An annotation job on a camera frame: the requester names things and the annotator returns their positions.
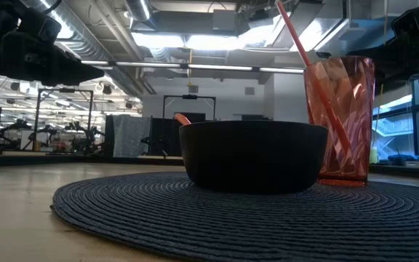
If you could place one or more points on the red plastic drinking straw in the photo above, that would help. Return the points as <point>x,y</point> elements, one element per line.
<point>297,40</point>

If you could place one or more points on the blue bundle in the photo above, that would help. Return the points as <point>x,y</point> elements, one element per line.
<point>407,159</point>

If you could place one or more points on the grey ceiling box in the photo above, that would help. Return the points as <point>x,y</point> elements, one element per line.
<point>224,20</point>

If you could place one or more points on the smooth silver ceiling duct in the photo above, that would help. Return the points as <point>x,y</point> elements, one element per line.
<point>138,9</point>

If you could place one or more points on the long ceiling light strip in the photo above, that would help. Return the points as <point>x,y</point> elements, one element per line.
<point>140,64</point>
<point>231,68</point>

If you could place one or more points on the black table edge rail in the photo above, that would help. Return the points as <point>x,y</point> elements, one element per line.
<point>49,159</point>

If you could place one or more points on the bright ceiling light panel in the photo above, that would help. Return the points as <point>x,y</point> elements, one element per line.
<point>195,41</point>

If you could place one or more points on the background black robot arm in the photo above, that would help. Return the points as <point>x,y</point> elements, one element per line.
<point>15,125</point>
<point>82,134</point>

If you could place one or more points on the black bowl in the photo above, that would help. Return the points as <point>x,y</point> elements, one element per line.
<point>253,156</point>

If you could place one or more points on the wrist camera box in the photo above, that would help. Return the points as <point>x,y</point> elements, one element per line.
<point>417,20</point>
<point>40,27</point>

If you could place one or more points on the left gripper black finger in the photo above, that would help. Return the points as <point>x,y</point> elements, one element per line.
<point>86,72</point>

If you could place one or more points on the round dark blue woven placemat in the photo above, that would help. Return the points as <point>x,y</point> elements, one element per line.
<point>231,225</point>

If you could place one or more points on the orange plastic spoon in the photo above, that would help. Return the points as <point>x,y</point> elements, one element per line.
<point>183,119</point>

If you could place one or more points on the orange faceted plastic cup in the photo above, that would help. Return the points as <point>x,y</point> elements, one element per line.
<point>355,109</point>

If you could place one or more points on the ribbed silver ceiling duct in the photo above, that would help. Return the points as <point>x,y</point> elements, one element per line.
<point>86,40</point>

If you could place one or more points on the grey wall vent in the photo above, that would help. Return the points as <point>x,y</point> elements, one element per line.
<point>250,91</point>

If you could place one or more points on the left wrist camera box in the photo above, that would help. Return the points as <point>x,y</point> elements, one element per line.
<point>40,27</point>

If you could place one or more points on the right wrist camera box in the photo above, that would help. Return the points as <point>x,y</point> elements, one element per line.
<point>417,20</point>

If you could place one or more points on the grey hanging cloth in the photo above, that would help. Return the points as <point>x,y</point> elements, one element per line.
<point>131,136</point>

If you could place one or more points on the yellow-green cylinder container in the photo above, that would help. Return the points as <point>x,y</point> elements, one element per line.
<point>374,156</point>

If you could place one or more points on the black frame stand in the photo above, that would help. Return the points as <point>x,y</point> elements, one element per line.
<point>39,120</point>

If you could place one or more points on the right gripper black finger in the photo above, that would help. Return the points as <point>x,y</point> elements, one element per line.
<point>373,58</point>

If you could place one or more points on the black window frame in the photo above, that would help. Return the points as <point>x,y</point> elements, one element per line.
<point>418,120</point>

